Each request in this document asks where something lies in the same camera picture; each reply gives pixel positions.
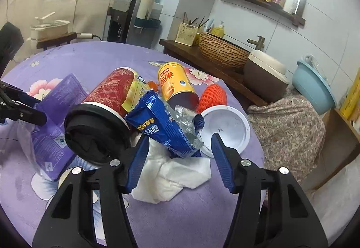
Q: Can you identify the yellow snack packet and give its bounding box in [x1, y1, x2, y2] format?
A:
[122, 74, 158, 117]

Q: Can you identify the teal cup holder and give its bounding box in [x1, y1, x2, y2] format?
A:
[133, 18, 162, 32]

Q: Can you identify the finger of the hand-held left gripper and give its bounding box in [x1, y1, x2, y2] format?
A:
[0, 97, 48, 126]
[0, 81, 44, 105]

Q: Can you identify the water dispenser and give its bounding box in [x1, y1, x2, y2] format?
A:
[107, 0, 164, 46]

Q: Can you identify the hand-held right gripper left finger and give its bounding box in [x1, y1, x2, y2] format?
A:
[31, 138, 151, 248]

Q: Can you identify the red paper cup black lid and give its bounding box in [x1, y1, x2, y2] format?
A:
[64, 67, 140, 165]

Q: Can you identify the white cloth cover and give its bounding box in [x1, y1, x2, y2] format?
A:
[306, 158, 360, 246]

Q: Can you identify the blue snack packet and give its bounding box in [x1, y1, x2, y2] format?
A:
[124, 91, 204, 159]

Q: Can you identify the brown pot cream lid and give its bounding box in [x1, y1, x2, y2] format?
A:
[243, 49, 290, 102]

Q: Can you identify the white plastic lid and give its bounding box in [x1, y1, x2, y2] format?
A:
[197, 105, 251, 159]

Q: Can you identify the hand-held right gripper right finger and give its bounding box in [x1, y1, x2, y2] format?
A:
[211, 133, 329, 248]

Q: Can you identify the paisley patterned cloth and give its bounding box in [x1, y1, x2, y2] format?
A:
[247, 88, 327, 184]

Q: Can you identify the bundle of chopsticks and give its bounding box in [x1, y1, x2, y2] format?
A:
[183, 12, 210, 28]

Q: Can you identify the cream electric pot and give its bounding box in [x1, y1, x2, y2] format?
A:
[29, 12, 71, 40]

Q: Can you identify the white paper cup stack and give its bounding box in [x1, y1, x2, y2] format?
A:
[138, 0, 154, 19]

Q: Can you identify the light wooden cabinet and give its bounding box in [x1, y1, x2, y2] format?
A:
[306, 107, 360, 191]

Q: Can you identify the black chair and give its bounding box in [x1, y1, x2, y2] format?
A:
[0, 22, 24, 77]

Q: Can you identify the purple floral tablecloth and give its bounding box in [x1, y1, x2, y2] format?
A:
[0, 41, 266, 248]

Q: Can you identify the wicker basket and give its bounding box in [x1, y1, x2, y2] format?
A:
[198, 32, 251, 70]

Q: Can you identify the light blue plastic basin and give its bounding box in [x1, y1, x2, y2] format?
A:
[292, 59, 337, 116]

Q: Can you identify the purple snack packet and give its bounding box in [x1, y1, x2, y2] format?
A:
[30, 74, 90, 182]

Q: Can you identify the white tissue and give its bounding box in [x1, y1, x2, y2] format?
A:
[131, 138, 212, 204]

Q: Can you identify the cream utensil holder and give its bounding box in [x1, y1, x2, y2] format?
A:
[175, 21, 200, 46]

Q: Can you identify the clear plastic bag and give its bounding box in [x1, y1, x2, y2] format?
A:
[0, 120, 38, 178]

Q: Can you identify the yellow soap bottle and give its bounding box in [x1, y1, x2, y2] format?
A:
[211, 21, 225, 38]

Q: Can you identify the dark wooden counter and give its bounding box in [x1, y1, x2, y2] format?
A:
[159, 39, 268, 108]

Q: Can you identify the orange knitted net sleeve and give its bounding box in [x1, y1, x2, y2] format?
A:
[196, 84, 228, 114]

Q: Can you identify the yellow cardboard box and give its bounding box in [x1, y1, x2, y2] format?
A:
[339, 68, 360, 120]

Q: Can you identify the brass faucet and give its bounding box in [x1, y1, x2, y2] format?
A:
[247, 36, 266, 50]

